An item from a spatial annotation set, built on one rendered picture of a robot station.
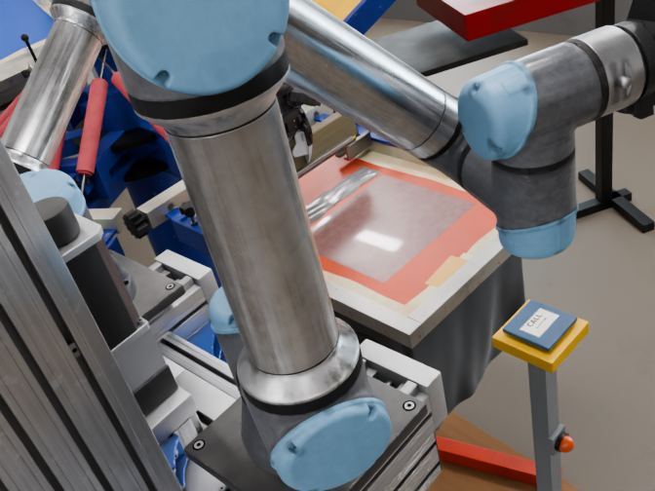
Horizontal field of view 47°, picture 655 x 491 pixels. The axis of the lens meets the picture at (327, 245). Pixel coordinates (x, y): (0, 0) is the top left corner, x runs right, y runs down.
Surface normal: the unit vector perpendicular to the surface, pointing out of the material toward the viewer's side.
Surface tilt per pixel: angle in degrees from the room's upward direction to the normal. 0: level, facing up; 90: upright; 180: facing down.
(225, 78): 82
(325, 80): 106
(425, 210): 0
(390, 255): 0
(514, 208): 90
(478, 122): 90
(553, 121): 90
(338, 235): 0
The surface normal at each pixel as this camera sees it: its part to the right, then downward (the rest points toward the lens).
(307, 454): 0.39, 0.58
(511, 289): 0.60, 0.43
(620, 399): -0.21, -0.80
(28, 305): 0.73, 0.26
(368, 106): 0.12, 0.77
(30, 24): 0.19, -0.52
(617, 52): 0.09, -0.29
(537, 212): -0.19, 0.60
